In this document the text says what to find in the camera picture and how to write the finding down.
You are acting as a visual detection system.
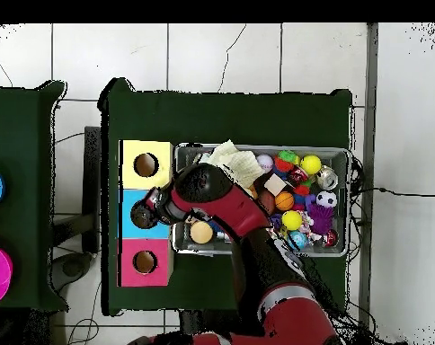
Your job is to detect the plain wooden cube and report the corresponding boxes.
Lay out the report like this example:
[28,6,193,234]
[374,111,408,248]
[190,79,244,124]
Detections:
[262,172,289,197]

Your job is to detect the dark green table cloth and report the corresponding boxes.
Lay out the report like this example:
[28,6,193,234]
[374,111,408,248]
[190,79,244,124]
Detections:
[98,77,353,317]

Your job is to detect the dark green side table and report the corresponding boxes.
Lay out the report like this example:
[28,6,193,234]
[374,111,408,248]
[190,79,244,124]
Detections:
[0,80,69,313]

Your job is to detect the purple spiky ball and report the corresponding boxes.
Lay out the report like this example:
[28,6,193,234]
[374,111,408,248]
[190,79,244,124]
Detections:
[306,203,334,235]

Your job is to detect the small soccer ball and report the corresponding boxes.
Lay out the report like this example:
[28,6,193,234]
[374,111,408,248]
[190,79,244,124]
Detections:
[315,190,338,208]

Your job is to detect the orange round sponge disc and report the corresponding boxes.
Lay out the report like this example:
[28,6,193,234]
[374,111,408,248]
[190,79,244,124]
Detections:
[189,219,214,245]

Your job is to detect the white baseball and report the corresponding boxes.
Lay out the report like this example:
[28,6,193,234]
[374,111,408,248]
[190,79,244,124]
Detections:
[255,154,275,174]

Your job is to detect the orange mini basketball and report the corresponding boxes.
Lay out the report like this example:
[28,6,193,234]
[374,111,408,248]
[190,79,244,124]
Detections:
[274,190,296,212]

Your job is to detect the cream waffle cloth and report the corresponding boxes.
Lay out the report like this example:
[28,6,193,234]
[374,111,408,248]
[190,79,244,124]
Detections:
[207,139,265,189]

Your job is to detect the black cable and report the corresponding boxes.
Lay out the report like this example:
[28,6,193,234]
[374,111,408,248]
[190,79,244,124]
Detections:
[350,185,435,199]

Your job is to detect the crushed silver drink can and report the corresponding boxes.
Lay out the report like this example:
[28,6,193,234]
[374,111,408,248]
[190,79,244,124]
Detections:
[316,165,340,190]

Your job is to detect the green and orange spiky ball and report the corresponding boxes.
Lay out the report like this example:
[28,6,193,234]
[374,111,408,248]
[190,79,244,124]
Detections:
[273,149,300,173]

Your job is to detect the wooden box with three holes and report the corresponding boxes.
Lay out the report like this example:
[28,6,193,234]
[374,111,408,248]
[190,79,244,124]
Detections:
[117,138,173,288]

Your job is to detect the yellow foam ball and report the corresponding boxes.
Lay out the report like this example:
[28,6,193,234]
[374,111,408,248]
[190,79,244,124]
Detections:
[299,154,323,175]

